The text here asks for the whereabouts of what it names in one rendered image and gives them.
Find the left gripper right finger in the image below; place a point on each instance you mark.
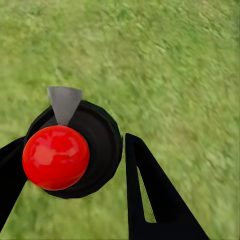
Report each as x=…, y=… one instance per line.
x=174, y=219

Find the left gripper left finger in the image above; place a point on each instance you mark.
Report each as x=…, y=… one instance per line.
x=12, y=177

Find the pesticide atomizer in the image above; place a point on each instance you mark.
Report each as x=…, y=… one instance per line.
x=73, y=148

